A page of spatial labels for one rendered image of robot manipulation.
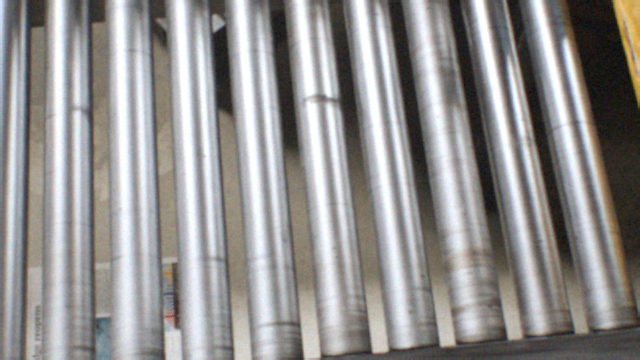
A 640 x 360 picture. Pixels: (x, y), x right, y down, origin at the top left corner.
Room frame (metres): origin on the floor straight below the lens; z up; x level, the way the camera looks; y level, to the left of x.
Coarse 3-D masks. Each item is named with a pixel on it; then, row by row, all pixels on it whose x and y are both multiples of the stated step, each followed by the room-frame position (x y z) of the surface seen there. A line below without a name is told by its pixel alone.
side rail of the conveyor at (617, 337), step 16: (544, 336) 0.22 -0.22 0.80; (560, 336) 0.22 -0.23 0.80; (576, 336) 0.22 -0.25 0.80; (592, 336) 0.22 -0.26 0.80; (608, 336) 0.22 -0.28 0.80; (624, 336) 0.22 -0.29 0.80; (384, 352) 0.19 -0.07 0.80; (400, 352) 0.19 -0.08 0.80; (416, 352) 0.19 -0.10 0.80; (432, 352) 0.20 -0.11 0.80; (448, 352) 0.20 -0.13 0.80; (464, 352) 0.20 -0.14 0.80; (480, 352) 0.20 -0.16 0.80; (496, 352) 0.20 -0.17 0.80; (512, 352) 0.20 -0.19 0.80; (528, 352) 0.20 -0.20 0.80; (544, 352) 0.20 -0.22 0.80; (560, 352) 0.20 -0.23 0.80; (576, 352) 0.20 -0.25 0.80; (592, 352) 0.20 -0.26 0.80; (608, 352) 0.20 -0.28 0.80; (624, 352) 0.21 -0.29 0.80
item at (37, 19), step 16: (32, 0) 0.59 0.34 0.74; (96, 0) 0.60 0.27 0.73; (160, 0) 0.61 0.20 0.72; (224, 0) 0.62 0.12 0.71; (272, 0) 0.63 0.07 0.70; (336, 0) 0.64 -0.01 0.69; (400, 0) 0.65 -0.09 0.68; (32, 16) 0.59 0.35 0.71; (96, 16) 0.60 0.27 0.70; (160, 16) 0.61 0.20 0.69
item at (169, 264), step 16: (32, 272) 0.47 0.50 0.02; (96, 272) 0.48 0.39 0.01; (176, 272) 0.49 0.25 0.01; (32, 288) 0.45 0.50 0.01; (96, 288) 0.45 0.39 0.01; (176, 288) 0.46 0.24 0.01; (32, 304) 0.42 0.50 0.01; (96, 304) 0.42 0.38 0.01; (176, 304) 0.43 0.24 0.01; (32, 320) 0.39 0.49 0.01; (96, 320) 0.39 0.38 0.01; (176, 320) 0.40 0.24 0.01; (32, 336) 0.36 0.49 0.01; (96, 336) 0.37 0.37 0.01; (176, 336) 0.37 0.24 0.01; (32, 352) 0.33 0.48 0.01; (96, 352) 0.34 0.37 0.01; (176, 352) 0.35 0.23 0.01
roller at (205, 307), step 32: (192, 0) 0.56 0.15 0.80; (192, 32) 0.52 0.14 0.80; (192, 64) 0.48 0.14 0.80; (192, 96) 0.45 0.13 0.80; (192, 128) 0.41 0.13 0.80; (192, 160) 0.37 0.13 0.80; (192, 192) 0.34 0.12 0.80; (192, 224) 0.31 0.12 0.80; (224, 224) 0.31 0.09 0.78; (192, 256) 0.27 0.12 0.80; (224, 256) 0.28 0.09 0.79; (192, 288) 0.24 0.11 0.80; (224, 288) 0.25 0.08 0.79; (192, 320) 0.21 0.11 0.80; (224, 320) 0.22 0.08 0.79; (192, 352) 0.18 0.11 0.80; (224, 352) 0.19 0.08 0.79
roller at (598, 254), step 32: (544, 0) 0.59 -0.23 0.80; (544, 32) 0.55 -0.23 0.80; (544, 64) 0.51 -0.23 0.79; (576, 64) 0.51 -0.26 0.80; (544, 96) 0.48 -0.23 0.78; (576, 96) 0.47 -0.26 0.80; (576, 128) 0.43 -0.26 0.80; (576, 160) 0.40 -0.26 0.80; (576, 192) 0.37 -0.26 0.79; (608, 192) 0.37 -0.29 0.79; (576, 224) 0.33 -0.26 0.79; (608, 224) 0.33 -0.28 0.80; (576, 256) 0.30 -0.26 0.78; (608, 256) 0.30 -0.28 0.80; (608, 288) 0.27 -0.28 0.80; (608, 320) 0.24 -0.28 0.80
